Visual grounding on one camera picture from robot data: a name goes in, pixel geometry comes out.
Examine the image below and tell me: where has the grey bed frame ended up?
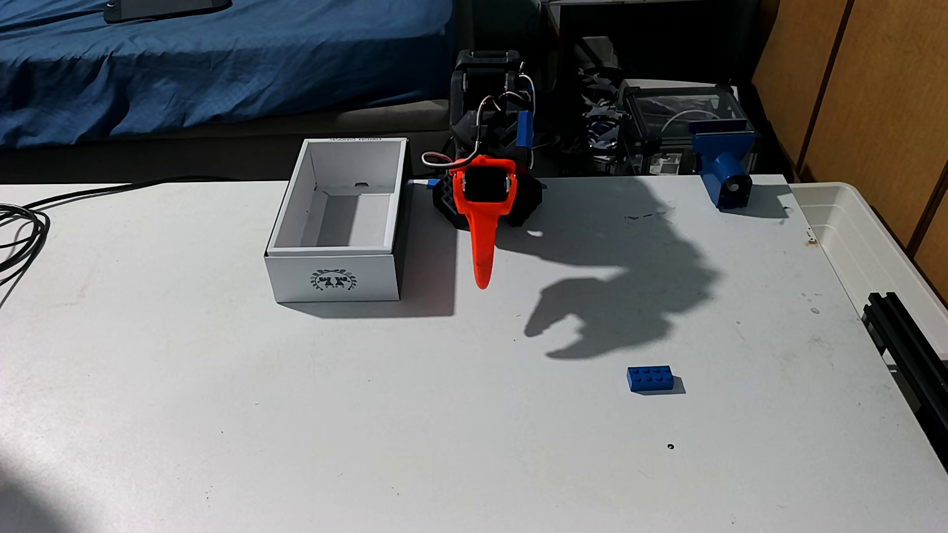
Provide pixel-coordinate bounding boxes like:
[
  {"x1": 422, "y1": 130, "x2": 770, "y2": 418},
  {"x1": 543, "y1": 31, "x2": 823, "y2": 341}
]
[{"x1": 0, "y1": 98, "x2": 454, "y2": 185}]

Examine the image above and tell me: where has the white servo cable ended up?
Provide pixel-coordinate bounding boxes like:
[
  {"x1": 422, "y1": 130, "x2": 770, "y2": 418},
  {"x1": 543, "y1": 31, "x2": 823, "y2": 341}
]
[{"x1": 421, "y1": 93, "x2": 531, "y2": 170}]

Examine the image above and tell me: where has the blue bed cover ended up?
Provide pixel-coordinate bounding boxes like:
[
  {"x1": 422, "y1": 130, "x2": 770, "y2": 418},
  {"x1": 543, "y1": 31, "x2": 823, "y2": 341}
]
[{"x1": 0, "y1": 0, "x2": 454, "y2": 149}]

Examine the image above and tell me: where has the dark flat device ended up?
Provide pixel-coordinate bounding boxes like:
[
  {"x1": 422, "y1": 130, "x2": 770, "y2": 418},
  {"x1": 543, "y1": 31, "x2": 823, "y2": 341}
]
[{"x1": 104, "y1": 0, "x2": 233, "y2": 24}]

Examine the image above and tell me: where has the blue toy brick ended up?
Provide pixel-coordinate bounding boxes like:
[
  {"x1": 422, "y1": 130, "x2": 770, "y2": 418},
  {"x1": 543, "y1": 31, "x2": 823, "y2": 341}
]
[{"x1": 627, "y1": 365, "x2": 675, "y2": 393}]

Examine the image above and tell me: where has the wooden cabinet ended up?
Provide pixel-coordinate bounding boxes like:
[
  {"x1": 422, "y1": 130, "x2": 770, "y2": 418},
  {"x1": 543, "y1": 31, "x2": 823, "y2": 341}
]
[{"x1": 751, "y1": 0, "x2": 948, "y2": 305}]

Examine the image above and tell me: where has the black cable bundle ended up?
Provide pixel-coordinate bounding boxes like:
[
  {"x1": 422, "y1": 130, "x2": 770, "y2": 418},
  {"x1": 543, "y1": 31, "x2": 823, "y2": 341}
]
[{"x1": 0, "y1": 175, "x2": 290, "y2": 293}]

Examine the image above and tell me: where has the clear black-framed enclosure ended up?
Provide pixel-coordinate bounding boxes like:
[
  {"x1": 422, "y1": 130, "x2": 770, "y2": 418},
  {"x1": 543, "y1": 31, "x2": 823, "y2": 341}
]
[{"x1": 618, "y1": 80, "x2": 749, "y2": 177}]

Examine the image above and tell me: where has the black aluminium extrusion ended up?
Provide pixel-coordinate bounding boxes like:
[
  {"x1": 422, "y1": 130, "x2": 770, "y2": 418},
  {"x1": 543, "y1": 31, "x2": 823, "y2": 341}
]
[{"x1": 861, "y1": 292, "x2": 948, "y2": 471}]

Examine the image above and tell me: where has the white plastic bin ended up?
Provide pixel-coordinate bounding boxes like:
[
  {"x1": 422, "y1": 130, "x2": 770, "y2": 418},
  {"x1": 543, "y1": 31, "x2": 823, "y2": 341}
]
[{"x1": 789, "y1": 181, "x2": 948, "y2": 371}]

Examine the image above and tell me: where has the white cardboard box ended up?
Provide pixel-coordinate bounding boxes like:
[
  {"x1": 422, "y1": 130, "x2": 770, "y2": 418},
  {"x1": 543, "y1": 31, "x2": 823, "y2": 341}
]
[{"x1": 264, "y1": 137, "x2": 410, "y2": 305}]

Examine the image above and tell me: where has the blue printed clamp mount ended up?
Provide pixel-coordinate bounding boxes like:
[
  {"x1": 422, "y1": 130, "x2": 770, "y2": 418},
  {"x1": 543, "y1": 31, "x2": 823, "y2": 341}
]
[{"x1": 690, "y1": 120, "x2": 758, "y2": 211}]

